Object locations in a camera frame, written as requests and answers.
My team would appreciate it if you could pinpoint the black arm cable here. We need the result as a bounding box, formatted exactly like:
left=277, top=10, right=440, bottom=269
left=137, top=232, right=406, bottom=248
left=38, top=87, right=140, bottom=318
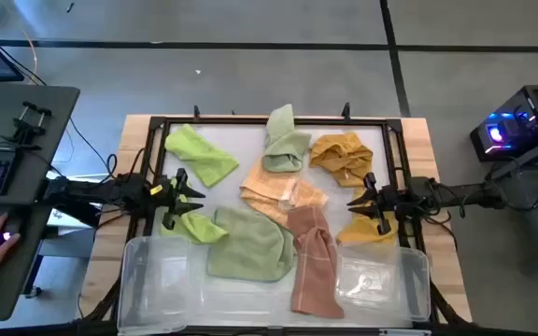
left=65, top=116, right=119, bottom=184

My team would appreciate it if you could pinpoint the white work surface sheet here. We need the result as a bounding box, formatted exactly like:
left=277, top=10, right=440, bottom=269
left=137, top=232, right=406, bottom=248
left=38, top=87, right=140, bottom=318
left=156, top=121, right=415, bottom=328

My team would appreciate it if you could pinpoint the large sage green towel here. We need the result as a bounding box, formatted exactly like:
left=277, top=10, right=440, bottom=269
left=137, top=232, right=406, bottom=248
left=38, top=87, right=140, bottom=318
left=206, top=204, right=297, bottom=284

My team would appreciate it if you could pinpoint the black monitor cable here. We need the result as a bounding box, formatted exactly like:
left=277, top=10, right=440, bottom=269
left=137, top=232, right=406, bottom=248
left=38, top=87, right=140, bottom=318
left=0, top=45, right=49, bottom=88

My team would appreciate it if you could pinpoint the black table leg strut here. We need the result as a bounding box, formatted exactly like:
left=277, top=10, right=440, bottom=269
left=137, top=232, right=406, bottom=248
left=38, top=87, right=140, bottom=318
left=430, top=279, right=472, bottom=326
left=79, top=274, right=121, bottom=324

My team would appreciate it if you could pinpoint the clear plastic bin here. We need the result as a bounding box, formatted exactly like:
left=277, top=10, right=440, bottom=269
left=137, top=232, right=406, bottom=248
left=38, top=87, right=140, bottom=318
left=189, top=260, right=340, bottom=328
left=334, top=242, right=432, bottom=323
left=116, top=234, right=205, bottom=335

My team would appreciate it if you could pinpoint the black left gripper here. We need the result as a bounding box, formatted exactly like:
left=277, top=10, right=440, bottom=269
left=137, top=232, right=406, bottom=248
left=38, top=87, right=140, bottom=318
left=149, top=166, right=206, bottom=231

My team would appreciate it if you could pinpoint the lime green microfiber towel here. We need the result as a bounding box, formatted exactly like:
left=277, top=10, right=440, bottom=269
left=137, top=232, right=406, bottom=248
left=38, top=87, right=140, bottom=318
left=163, top=123, right=240, bottom=189
left=159, top=175, right=229, bottom=245

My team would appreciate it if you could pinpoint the black lit computer tower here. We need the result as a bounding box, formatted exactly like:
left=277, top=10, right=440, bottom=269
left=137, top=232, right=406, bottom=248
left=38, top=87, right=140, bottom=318
left=469, top=83, right=538, bottom=162

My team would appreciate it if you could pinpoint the small sage green towel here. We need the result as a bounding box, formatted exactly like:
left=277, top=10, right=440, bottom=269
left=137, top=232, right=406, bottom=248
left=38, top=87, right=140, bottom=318
left=262, top=103, right=313, bottom=174

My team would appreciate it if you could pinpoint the mustard yellow microfiber towel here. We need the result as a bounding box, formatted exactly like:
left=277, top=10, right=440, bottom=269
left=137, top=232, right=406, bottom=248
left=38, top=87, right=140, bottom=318
left=336, top=186, right=399, bottom=246
left=309, top=131, right=375, bottom=189

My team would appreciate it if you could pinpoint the black clamp stand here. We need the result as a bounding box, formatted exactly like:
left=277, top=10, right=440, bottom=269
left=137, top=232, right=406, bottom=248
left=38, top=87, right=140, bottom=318
left=0, top=100, right=53, bottom=151

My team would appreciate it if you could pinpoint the white printed box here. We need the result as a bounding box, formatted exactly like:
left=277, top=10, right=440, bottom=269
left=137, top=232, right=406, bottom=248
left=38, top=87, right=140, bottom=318
left=44, top=168, right=103, bottom=231

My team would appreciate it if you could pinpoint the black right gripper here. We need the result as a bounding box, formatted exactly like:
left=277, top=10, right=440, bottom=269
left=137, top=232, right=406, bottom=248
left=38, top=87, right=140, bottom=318
left=346, top=172, right=411, bottom=237

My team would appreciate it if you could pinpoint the orange cable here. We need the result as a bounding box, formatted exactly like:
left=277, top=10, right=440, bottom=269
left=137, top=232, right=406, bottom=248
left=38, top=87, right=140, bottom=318
left=20, top=27, right=40, bottom=86

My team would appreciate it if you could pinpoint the black computer mouse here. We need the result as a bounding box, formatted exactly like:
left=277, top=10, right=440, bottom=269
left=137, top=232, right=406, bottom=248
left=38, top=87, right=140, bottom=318
left=0, top=215, right=23, bottom=247

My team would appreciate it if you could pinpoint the peach checked microfiber towel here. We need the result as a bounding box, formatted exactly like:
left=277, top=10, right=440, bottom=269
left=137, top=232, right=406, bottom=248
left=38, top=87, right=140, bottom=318
left=239, top=161, right=330, bottom=230

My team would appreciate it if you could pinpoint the terracotta microfiber towel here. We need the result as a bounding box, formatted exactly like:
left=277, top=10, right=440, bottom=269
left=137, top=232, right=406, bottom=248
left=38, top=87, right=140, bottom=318
left=287, top=204, right=346, bottom=320

